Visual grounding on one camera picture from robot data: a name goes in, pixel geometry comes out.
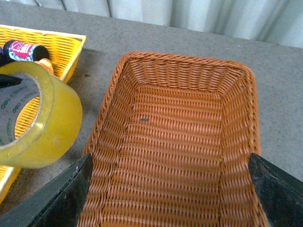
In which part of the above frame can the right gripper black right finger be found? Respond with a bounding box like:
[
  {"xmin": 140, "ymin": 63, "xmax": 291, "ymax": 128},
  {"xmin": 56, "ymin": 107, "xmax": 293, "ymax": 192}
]
[{"xmin": 248, "ymin": 153, "xmax": 303, "ymax": 227}]

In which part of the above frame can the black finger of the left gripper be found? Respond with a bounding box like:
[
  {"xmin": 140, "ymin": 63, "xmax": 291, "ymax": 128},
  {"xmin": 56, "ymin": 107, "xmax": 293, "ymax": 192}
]
[{"xmin": 0, "ymin": 73, "xmax": 22, "ymax": 86}]

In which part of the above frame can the toy croissant bread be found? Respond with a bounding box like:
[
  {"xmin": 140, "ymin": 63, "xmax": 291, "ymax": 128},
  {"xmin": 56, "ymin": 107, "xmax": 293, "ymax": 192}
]
[{"xmin": 35, "ymin": 58, "xmax": 54, "ymax": 74}]

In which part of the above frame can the yellow woven tray basket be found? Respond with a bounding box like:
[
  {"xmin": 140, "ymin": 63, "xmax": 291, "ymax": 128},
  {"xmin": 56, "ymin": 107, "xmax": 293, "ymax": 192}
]
[{"xmin": 0, "ymin": 25, "xmax": 86, "ymax": 200}]

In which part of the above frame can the yellow packing tape roll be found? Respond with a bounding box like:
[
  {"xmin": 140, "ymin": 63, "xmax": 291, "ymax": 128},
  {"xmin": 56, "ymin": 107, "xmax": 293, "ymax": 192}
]
[{"xmin": 0, "ymin": 61, "xmax": 82, "ymax": 168}]

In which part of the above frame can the small dark printed can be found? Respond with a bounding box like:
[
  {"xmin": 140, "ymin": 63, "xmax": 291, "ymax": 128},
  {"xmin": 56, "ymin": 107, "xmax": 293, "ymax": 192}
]
[{"xmin": 3, "ymin": 40, "xmax": 50, "ymax": 61}]

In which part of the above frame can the brown wicker basket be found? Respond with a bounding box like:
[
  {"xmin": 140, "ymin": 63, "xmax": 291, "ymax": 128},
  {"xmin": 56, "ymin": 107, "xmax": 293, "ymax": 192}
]
[{"xmin": 78, "ymin": 52, "xmax": 268, "ymax": 227}]

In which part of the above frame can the grey pleated curtain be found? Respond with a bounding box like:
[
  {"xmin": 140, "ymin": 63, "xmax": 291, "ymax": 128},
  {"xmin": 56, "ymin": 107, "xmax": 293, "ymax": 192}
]
[{"xmin": 17, "ymin": 0, "xmax": 303, "ymax": 48}]

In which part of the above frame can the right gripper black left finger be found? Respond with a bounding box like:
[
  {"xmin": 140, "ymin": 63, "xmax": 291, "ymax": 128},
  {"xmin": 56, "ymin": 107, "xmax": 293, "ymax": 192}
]
[{"xmin": 0, "ymin": 154, "xmax": 93, "ymax": 227}]

